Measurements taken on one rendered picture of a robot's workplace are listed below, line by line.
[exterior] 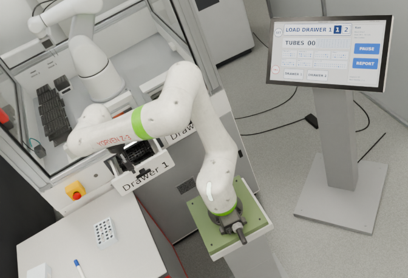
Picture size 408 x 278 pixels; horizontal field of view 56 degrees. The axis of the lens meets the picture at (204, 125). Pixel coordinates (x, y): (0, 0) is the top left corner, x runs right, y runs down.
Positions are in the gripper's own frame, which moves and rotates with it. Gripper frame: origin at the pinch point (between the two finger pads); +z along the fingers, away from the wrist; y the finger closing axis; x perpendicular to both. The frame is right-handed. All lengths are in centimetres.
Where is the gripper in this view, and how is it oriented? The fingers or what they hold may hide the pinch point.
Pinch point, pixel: (133, 171)
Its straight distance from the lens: 178.1
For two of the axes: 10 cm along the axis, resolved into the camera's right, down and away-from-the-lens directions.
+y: 4.2, 5.2, -7.4
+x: 8.6, -5.0, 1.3
